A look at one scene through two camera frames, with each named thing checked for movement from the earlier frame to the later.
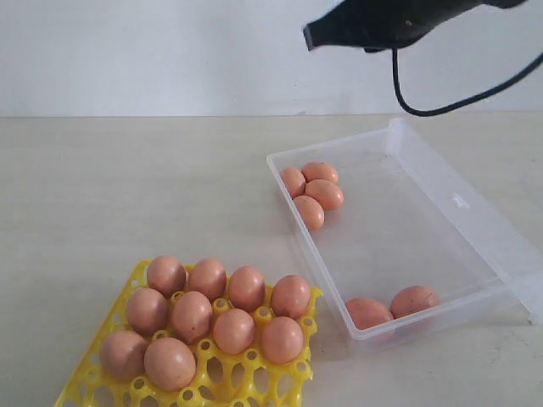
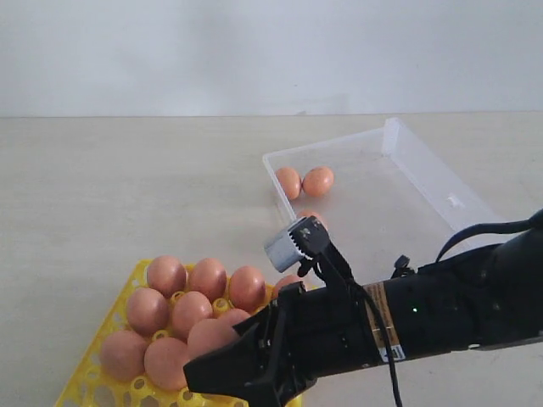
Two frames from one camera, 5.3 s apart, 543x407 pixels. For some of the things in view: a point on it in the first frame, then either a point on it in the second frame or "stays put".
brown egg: [329, 197] → [208, 335]
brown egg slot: [167, 274] stays put
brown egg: [169, 364] stays put
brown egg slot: [247, 288] stays put
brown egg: [123, 355] stays put
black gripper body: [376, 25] → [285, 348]
